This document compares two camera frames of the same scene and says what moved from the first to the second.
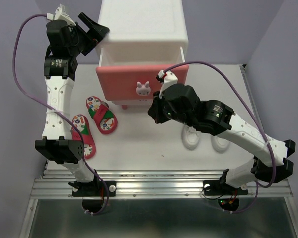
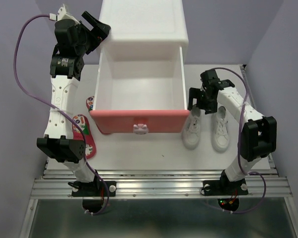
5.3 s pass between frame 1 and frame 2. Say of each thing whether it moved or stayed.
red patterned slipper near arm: stayed
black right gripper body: moved
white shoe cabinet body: stayed
